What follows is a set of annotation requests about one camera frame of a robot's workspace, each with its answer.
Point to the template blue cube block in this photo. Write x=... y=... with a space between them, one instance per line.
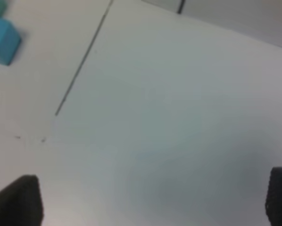
x=9 y=41

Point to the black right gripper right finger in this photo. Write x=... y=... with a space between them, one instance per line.
x=273 y=202

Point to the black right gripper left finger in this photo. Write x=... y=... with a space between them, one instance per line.
x=21 y=203

